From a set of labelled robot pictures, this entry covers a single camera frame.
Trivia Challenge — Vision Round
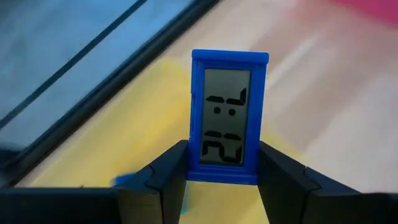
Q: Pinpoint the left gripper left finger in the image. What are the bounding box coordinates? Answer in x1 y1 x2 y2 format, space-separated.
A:
113 139 190 224

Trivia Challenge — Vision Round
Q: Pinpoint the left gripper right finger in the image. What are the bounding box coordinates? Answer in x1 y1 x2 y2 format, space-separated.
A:
256 140 361 224

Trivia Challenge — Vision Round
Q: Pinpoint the teal digital clock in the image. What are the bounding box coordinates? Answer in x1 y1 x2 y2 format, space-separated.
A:
181 183 189 215

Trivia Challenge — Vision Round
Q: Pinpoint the blue digital clock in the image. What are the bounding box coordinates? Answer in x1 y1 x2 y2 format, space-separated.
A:
110 173 138 188
186 49 270 186

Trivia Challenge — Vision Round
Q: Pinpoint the yellow plastic bin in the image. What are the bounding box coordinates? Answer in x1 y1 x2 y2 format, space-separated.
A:
18 57 308 224

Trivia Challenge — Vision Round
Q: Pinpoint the pink-red plastic bin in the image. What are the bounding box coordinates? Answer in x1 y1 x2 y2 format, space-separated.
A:
329 0 398 27

